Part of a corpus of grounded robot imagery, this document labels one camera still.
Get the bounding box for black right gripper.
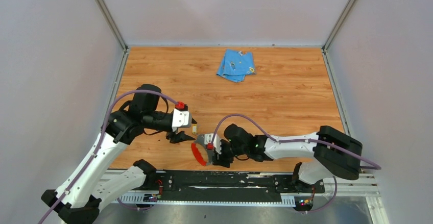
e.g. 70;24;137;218
213;139;249;168

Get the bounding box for metal keyring plate with spring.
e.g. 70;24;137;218
191;134;214;166

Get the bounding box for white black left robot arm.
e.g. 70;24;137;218
41;84;195;223

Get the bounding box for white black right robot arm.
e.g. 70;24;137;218
204;124;363;192

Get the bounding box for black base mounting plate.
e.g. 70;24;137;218
123;170;326;203

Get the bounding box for blue folded cloth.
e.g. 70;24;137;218
217;49;257;83

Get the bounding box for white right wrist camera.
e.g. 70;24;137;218
204;133;222;154

